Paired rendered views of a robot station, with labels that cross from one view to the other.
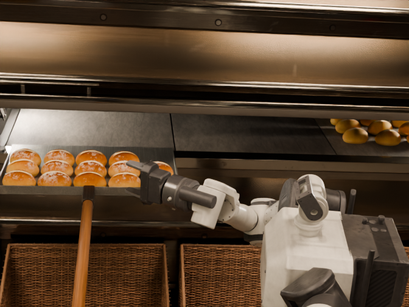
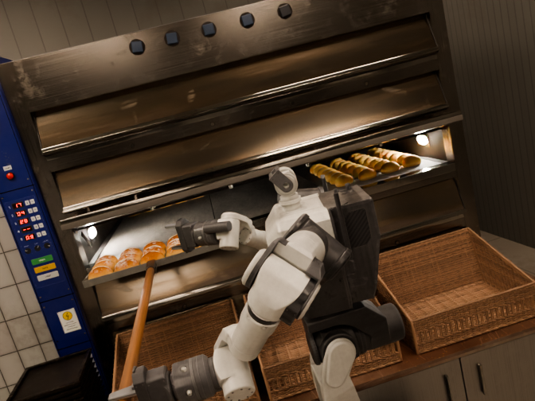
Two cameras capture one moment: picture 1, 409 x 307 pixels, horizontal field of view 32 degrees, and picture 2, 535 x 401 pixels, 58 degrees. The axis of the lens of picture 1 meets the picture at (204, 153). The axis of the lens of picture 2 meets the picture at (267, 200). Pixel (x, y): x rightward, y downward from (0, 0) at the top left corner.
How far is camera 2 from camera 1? 0.49 m
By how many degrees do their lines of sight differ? 12
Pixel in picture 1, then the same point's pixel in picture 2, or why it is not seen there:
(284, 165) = not seen: hidden behind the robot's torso
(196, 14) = (195, 122)
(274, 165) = not seen: hidden behind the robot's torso
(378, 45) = (329, 106)
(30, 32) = (86, 173)
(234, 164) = (260, 222)
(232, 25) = (222, 123)
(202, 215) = (225, 239)
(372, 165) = not seen: hidden behind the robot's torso
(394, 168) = (376, 189)
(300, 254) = (287, 219)
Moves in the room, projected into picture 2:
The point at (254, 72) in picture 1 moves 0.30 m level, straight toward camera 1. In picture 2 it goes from (249, 150) to (244, 160)
